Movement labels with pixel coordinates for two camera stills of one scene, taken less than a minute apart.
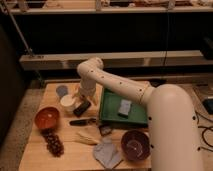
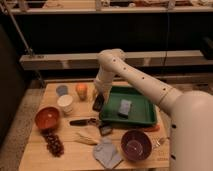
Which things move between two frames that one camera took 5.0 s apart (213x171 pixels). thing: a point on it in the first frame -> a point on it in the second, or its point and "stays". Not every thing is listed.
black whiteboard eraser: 81,109 -> 99,103
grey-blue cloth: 107,154 stays
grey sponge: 125,106 stays
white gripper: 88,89 -> 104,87
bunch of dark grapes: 53,142 stays
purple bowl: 135,145 stays
